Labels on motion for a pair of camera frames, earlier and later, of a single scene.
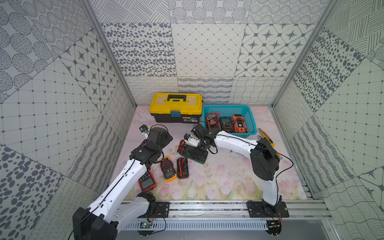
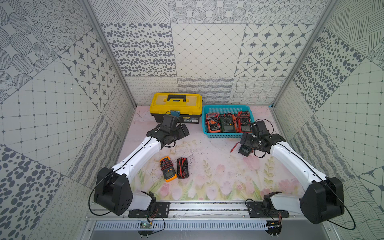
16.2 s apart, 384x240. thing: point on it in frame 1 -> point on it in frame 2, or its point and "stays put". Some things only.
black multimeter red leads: x=182 y=168 stays put
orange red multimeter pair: x=213 y=120 stays put
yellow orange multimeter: x=168 y=169 stays put
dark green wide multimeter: x=192 y=152 -> x=228 y=125
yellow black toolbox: x=177 y=108 stays put
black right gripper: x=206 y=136 -> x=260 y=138
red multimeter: x=147 y=182 -> x=243 y=122
